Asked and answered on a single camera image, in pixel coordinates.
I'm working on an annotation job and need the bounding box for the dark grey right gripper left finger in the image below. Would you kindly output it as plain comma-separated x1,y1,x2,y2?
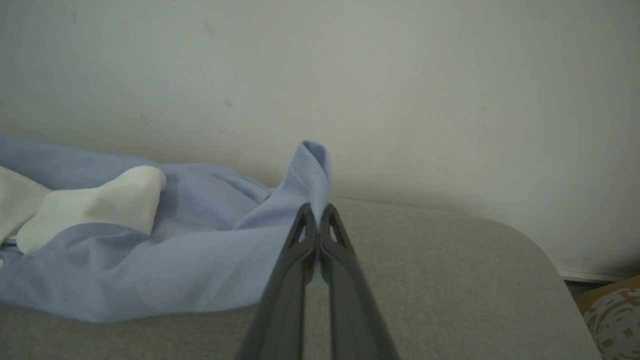
234,202,318,360

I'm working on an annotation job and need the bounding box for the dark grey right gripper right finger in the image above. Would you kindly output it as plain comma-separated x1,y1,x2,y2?
319,203,402,360

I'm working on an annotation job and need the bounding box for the light blue and white garment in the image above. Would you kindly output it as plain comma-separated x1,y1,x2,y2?
0,137,334,324

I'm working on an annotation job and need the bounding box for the grey fabric sofa seat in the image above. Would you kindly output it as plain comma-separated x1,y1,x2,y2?
0,197,603,360

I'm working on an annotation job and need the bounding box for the white baseboard strip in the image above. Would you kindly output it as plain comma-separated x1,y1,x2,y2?
557,269,627,284

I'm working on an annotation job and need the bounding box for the brown patterned cardboard box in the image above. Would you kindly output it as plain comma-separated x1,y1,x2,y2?
574,275,640,360

